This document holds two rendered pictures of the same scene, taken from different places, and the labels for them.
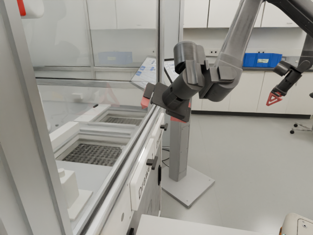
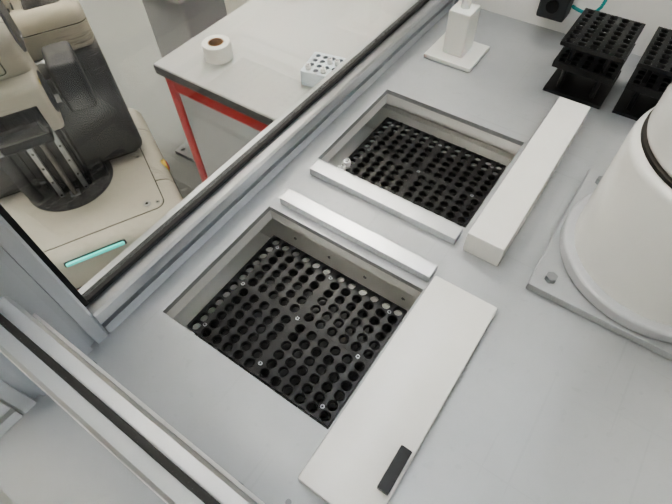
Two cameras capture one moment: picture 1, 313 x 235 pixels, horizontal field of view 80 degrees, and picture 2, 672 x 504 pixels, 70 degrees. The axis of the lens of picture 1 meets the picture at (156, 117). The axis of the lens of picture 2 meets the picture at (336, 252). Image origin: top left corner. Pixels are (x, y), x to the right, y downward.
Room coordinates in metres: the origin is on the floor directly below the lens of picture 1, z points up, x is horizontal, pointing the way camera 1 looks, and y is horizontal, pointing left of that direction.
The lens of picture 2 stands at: (1.16, 0.36, 1.45)
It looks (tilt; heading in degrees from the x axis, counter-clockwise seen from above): 54 degrees down; 206
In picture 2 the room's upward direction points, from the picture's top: 2 degrees counter-clockwise
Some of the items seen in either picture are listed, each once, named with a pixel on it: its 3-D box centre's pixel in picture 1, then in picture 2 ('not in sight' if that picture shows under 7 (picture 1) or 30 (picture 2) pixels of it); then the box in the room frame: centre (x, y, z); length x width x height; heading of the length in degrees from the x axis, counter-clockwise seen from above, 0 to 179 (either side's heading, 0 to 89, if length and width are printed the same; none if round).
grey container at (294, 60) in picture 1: (294, 61); not in sight; (3.55, -2.53, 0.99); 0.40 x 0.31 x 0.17; 83
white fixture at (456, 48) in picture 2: not in sight; (461, 27); (0.35, 0.22, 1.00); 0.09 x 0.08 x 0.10; 80
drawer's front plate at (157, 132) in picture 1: (158, 131); not in sight; (0.89, -0.01, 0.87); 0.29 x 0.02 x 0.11; 170
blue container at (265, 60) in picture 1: (258, 59); not in sight; (3.56, -1.87, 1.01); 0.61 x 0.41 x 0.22; 83
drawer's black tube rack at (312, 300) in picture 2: not in sight; (299, 329); (0.92, 0.19, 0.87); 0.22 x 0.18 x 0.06; 80
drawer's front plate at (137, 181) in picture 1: (144, 168); not in sight; (0.58, 0.04, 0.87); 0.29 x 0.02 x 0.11; 170
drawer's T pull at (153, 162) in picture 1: (151, 162); not in sight; (0.57, 0.02, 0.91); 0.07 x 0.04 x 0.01; 170
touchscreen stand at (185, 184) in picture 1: (184, 136); not in sight; (1.52, -0.25, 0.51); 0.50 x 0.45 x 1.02; 44
